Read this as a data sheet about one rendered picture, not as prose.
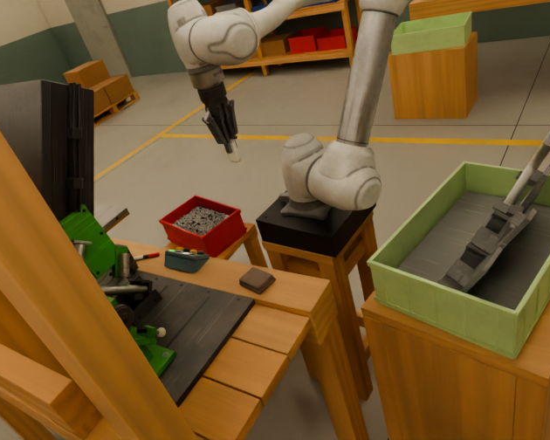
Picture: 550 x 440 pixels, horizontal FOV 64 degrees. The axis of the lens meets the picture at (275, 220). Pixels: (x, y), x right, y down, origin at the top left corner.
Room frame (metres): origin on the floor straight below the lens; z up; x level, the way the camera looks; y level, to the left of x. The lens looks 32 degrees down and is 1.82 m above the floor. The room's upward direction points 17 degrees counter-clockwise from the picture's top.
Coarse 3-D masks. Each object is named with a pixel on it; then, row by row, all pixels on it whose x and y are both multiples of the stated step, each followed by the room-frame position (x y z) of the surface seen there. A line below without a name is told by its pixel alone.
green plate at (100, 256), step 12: (84, 204) 1.28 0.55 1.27; (72, 216) 1.24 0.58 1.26; (84, 216) 1.26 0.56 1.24; (72, 228) 1.22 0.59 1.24; (84, 228) 1.23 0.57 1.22; (96, 228) 1.25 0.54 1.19; (84, 240) 1.21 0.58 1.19; (96, 240) 1.23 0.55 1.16; (108, 240) 1.25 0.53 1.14; (96, 252) 1.21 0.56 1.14; (108, 252) 1.23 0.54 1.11; (96, 264) 1.19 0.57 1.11; (108, 264) 1.20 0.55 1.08; (96, 276) 1.16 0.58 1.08
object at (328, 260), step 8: (368, 216) 1.38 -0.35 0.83; (352, 240) 1.28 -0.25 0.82; (264, 248) 1.41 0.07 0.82; (272, 248) 1.37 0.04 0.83; (280, 248) 1.34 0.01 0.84; (288, 248) 1.32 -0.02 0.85; (344, 248) 1.24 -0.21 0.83; (296, 256) 1.30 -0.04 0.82; (304, 256) 1.27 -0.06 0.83; (312, 256) 1.24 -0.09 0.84; (320, 256) 1.22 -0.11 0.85; (328, 256) 1.20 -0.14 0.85; (328, 264) 1.20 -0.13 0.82
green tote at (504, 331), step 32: (448, 192) 1.26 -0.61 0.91; (480, 192) 1.29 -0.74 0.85; (544, 192) 1.13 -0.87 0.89; (416, 224) 1.13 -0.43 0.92; (384, 256) 1.02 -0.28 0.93; (384, 288) 0.95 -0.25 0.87; (416, 288) 0.86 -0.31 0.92; (448, 288) 0.79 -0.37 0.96; (544, 288) 0.77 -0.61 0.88; (448, 320) 0.80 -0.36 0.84; (480, 320) 0.73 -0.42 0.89; (512, 320) 0.66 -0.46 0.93; (512, 352) 0.66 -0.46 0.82
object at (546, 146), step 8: (544, 144) 1.04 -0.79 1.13; (536, 152) 1.08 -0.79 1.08; (544, 152) 1.05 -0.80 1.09; (536, 160) 1.07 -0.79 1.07; (528, 168) 1.07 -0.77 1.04; (536, 168) 1.06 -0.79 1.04; (520, 176) 1.07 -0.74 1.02; (528, 176) 1.06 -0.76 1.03; (520, 184) 1.05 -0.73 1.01; (512, 192) 1.05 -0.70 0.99; (520, 192) 1.04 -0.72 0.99; (512, 200) 1.03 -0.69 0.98
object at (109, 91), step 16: (96, 64) 8.00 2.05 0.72; (80, 80) 7.70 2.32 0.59; (96, 80) 7.88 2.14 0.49; (112, 80) 7.74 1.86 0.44; (128, 80) 7.91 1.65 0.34; (96, 96) 7.28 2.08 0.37; (112, 96) 7.52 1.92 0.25; (128, 96) 7.76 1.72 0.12; (96, 112) 7.16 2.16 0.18; (112, 112) 7.43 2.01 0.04
